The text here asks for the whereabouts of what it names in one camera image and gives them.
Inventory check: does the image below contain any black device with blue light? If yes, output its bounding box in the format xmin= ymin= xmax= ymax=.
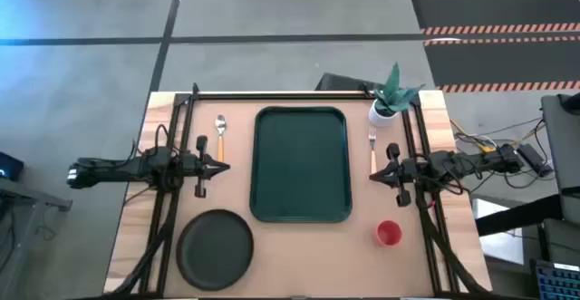
xmin=0 ymin=151 xmax=24 ymax=182

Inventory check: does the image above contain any beige table mat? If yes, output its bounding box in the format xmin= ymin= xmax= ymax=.
xmin=163 ymin=98 xmax=435 ymax=298

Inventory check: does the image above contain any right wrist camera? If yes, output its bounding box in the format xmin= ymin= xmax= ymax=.
xmin=404 ymin=158 xmax=427 ymax=182

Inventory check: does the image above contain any black beam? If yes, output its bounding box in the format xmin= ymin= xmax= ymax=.
xmin=475 ymin=193 xmax=566 ymax=237

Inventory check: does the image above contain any backlit computer keyboard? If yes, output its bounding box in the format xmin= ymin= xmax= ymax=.
xmin=533 ymin=259 xmax=580 ymax=300

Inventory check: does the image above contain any yellow floor cable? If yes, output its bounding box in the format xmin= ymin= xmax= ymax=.
xmin=449 ymin=118 xmax=547 ymax=154

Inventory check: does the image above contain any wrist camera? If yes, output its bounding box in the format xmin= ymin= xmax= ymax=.
xmin=404 ymin=158 xmax=427 ymax=182
xmin=180 ymin=151 xmax=198 ymax=179

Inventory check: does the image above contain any black power adapter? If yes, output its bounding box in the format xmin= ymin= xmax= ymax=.
xmin=516 ymin=143 xmax=555 ymax=179

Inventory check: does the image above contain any white box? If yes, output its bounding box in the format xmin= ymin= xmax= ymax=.
xmin=470 ymin=198 xmax=527 ymax=266

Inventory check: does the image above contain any black hazard-striped floor mat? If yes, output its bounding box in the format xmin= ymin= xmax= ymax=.
xmin=410 ymin=0 xmax=580 ymax=93

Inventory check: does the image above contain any black aluminium table frame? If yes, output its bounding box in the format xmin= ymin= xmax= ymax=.
xmin=108 ymin=82 xmax=493 ymax=300

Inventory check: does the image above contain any grey desk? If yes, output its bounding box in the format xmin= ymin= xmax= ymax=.
xmin=0 ymin=177 xmax=73 ymax=300

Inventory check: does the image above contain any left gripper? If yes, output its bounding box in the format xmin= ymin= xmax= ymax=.
xmin=194 ymin=135 xmax=231 ymax=199

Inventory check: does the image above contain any dark grey round plate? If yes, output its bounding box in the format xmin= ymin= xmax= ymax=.
xmin=175 ymin=208 xmax=255 ymax=292

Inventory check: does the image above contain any black cable bundle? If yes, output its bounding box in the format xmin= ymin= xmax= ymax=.
xmin=419 ymin=199 xmax=490 ymax=297
xmin=111 ymin=190 xmax=179 ymax=297

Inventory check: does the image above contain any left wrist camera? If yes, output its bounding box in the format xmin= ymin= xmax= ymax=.
xmin=180 ymin=151 xmax=198 ymax=179

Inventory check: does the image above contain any fork with orange handle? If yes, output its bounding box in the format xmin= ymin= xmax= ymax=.
xmin=368 ymin=126 xmax=378 ymax=175

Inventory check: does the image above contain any dark green tray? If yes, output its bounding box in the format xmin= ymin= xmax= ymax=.
xmin=248 ymin=105 xmax=353 ymax=224

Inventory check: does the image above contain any green plant in white pot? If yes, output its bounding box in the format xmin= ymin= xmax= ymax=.
xmin=367 ymin=62 xmax=426 ymax=129

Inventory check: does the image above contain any grey monitor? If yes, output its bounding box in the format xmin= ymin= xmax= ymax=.
xmin=540 ymin=92 xmax=580 ymax=227

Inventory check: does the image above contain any spoon with orange handle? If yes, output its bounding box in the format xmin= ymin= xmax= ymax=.
xmin=215 ymin=113 xmax=227 ymax=163

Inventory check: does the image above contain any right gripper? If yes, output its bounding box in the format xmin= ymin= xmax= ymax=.
xmin=368 ymin=142 xmax=413 ymax=208

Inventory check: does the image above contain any black chair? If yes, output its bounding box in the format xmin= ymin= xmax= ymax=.
xmin=314 ymin=72 xmax=380 ymax=93

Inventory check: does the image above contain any red plastic cup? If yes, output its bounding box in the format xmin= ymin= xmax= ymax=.
xmin=374 ymin=219 xmax=403 ymax=248

